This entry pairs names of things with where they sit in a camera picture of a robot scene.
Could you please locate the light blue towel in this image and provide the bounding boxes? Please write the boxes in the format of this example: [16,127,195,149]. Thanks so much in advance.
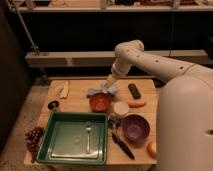
[86,84,118,98]

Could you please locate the black remote-like block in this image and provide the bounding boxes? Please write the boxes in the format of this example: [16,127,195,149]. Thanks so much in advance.
[128,84,141,99]

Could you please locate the black-handled utensil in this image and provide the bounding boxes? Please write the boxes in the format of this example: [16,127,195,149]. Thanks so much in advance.
[109,120,135,160]

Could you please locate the small dark round lid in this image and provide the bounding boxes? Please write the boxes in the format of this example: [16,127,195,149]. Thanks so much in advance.
[48,100,59,111]

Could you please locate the yellow banana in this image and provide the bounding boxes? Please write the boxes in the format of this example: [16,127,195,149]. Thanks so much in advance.
[60,81,70,99]

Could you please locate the silver fork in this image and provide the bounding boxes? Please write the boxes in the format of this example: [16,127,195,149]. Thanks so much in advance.
[86,121,91,154]

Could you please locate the orange-red bowl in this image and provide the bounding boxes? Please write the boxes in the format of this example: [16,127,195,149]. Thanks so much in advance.
[89,92,113,113]

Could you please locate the purple bowl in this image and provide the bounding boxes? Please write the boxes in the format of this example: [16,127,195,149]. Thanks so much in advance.
[121,114,150,142]

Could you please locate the bunch of dark grapes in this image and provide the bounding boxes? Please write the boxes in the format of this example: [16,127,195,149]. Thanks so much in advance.
[25,126,44,163]

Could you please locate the orange carrot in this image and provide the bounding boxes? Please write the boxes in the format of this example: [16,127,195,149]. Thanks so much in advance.
[128,102,146,108]

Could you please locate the wooden table board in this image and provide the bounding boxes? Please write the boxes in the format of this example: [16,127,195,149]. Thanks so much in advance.
[23,78,158,167]

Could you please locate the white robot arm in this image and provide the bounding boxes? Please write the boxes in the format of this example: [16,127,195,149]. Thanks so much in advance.
[107,40,213,171]

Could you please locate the green plastic tray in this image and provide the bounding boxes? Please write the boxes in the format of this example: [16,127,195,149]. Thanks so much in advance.
[37,112,108,165]

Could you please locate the white cup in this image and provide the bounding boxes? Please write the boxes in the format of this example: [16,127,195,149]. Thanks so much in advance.
[113,101,129,118]

